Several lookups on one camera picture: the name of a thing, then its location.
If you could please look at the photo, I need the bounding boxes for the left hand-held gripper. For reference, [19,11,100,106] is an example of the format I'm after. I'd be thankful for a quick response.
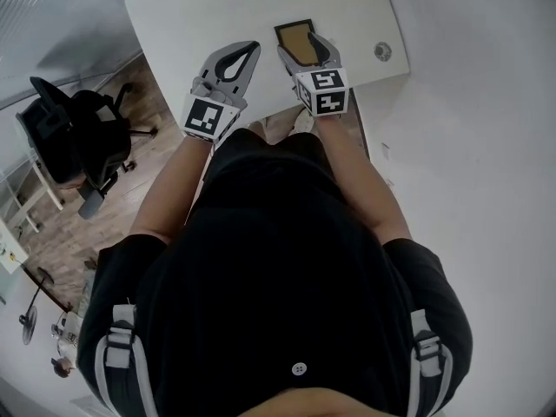
[180,40,261,145]

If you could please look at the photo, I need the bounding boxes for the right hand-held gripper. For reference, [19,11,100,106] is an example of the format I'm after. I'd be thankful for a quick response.
[276,31,350,117]

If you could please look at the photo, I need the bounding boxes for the black picture frame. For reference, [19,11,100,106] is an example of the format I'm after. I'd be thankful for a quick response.
[273,18,323,67]

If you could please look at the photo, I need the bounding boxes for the person's left forearm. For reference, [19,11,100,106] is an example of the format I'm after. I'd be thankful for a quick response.
[129,136,214,245]

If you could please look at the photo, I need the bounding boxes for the person's right forearm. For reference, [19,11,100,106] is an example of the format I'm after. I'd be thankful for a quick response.
[314,115,413,245]

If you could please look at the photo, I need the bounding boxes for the person's right white shoe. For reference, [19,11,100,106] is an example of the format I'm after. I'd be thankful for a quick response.
[288,106,315,136]

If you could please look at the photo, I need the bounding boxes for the black office chair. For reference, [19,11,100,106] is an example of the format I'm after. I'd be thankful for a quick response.
[16,76,158,220]

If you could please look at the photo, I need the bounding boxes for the person's black shirt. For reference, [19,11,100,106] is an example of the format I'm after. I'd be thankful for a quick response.
[76,128,473,417]

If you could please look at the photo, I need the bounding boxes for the white side table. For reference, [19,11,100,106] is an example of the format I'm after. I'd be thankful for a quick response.
[0,149,65,234]

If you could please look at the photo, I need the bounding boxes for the black standing fan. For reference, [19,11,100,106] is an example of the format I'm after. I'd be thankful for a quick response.
[18,266,56,347]

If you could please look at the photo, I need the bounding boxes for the person's chest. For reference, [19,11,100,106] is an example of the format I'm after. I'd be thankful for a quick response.
[238,387,392,417]

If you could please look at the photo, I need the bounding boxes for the grey left backpack strap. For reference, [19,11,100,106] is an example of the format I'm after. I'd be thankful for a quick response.
[94,304,157,417]

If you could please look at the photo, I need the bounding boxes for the grey backpack strap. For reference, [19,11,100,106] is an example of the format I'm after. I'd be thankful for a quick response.
[406,308,453,417]
[94,304,157,417]

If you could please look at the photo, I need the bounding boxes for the grey right backpack strap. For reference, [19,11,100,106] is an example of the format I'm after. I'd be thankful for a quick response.
[406,308,453,417]

